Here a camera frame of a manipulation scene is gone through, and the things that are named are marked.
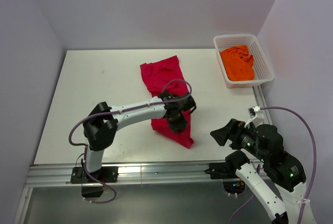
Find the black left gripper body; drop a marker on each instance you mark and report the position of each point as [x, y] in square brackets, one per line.
[179, 115]

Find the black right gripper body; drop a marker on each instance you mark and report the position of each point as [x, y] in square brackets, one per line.
[244, 137]

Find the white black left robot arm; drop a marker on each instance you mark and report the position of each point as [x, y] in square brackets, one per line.
[105, 121]

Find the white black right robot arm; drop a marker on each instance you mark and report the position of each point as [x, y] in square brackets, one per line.
[284, 170]

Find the orange t shirt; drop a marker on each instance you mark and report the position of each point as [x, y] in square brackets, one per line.
[238, 63]

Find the white perforated plastic basket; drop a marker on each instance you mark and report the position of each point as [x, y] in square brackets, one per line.
[262, 69]

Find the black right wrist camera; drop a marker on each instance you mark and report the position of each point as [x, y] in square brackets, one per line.
[256, 117]

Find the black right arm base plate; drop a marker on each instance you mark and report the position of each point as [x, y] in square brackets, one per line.
[230, 170]

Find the aluminium table edge rail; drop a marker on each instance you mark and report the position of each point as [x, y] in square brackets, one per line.
[40, 176]

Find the aluminium right side rail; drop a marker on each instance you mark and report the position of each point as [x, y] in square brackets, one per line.
[261, 102]

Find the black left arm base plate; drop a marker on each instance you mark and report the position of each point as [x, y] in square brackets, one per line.
[108, 174]

